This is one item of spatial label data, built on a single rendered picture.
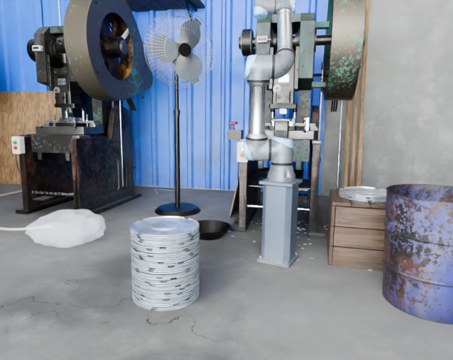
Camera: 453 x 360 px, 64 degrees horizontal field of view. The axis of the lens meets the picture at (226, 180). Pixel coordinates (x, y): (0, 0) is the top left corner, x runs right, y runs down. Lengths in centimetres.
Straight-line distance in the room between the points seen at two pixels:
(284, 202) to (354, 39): 107
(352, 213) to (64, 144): 219
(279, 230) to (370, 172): 216
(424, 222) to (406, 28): 277
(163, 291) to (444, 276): 108
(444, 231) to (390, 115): 251
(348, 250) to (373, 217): 22
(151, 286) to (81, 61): 181
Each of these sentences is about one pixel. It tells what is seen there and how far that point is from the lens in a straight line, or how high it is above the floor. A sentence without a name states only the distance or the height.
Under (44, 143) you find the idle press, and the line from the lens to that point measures 322.
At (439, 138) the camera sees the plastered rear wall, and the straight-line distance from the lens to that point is 408.
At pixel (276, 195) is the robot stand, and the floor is 38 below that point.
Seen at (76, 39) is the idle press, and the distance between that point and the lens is 285.
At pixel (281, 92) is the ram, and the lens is 261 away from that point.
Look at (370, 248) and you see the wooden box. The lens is 205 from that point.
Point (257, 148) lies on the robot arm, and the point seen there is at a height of 62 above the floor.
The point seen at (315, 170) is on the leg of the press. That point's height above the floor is 45.
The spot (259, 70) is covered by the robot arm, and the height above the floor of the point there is 101.
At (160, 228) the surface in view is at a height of 32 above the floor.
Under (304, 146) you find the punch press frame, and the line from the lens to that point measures 248.
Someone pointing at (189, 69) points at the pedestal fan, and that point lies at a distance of 299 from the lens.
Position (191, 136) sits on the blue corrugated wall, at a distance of 399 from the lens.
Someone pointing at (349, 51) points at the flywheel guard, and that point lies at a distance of 239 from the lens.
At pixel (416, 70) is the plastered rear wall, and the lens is 404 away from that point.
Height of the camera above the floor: 76
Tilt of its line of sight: 9 degrees down
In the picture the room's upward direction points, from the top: 1 degrees clockwise
